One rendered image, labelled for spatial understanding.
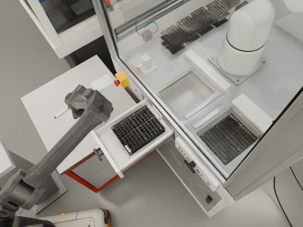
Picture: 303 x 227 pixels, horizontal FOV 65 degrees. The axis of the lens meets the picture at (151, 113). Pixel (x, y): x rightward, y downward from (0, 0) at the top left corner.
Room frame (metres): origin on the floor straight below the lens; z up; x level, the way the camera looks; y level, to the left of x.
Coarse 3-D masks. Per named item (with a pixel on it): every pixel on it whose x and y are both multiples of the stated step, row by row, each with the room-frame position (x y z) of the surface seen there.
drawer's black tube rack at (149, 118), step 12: (144, 108) 0.65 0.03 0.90; (132, 120) 0.59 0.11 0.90; (144, 120) 0.57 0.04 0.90; (156, 120) 0.58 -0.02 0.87; (120, 132) 0.55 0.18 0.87; (132, 132) 0.52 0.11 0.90; (144, 132) 0.52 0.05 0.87; (156, 132) 0.51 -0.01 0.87; (132, 144) 0.45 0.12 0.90; (144, 144) 0.45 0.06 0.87
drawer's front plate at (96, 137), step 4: (92, 132) 0.54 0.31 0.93; (96, 136) 0.52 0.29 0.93; (96, 140) 0.50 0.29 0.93; (100, 140) 0.53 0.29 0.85; (100, 144) 0.47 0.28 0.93; (104, 148) 0.45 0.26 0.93; (104, 152) 0.43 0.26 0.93; (108, 152) 0.46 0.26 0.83; (108, 156) 0.40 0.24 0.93; (112, 160) 0.38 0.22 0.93; (112, 164) 0.36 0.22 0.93; (116, 168) 0.34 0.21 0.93; (116, 172) 0.32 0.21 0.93; (120, 172) 0.32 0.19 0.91; (120, 176) 0.32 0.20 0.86
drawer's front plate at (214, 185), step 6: (180, 144) 0.40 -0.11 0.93; (180, 150) 0.40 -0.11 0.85; (186, 150) 0.36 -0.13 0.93; (186, 156) 0.35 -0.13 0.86; (192, 156) 0.33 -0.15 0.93; (198, 162) 0.30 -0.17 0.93; (198, 168) 0.28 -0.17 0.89; (204, 168) 0.26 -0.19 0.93; (204, 174) 0.24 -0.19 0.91; (210, 174) 0.23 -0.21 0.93; (204, 180) 0.23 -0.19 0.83; (210, 180) 0.21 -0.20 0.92; (210, 186) 0.20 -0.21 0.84; (216, 186) 0.18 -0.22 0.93
